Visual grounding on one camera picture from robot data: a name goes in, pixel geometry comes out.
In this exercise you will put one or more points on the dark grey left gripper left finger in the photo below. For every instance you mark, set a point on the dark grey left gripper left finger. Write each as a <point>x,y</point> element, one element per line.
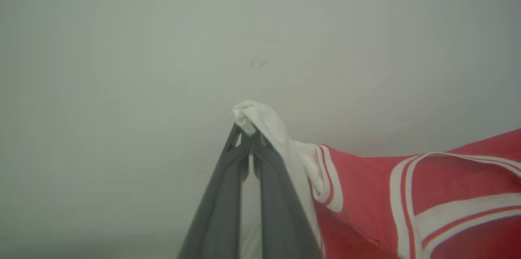
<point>220,210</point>

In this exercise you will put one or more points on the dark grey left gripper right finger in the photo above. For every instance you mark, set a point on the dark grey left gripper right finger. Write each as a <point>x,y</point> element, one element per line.
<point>279,210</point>

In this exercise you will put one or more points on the red white basketball jersey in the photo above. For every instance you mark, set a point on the red white basketball jersey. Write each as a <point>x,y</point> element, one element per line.
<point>366,194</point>

